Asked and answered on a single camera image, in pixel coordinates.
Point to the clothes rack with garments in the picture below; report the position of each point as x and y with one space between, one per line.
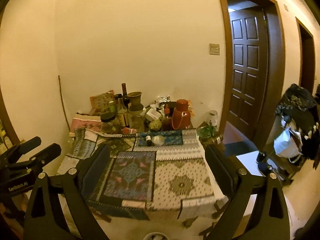
298 110

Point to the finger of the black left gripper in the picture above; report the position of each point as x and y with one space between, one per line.
42 154
13 154

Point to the clear glass jar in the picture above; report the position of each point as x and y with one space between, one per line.
212 119

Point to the brown ceramic vase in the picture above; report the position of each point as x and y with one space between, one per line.
135 100

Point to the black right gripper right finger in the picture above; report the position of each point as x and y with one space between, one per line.
269 218

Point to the patchwork patterned tablecloth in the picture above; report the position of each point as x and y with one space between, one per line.
140 176

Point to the white plastic bag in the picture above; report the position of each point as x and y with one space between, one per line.
288 144

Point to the dark wooden door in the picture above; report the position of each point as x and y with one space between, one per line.
250 66

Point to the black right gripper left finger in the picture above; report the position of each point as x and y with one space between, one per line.
44 218

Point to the dark wine bottle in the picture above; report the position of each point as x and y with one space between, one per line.
126 100

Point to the wall light switch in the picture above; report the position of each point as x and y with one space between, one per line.
214 49

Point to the thin stick against wall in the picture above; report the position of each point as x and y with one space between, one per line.
62 103

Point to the white plastic trash bin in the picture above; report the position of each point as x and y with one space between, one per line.
156 236

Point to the red thermos jug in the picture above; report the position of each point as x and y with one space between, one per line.
181 117

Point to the pink patterned box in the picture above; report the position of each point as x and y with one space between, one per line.
93 123

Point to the glass jar black lid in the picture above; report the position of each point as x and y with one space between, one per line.
111 124

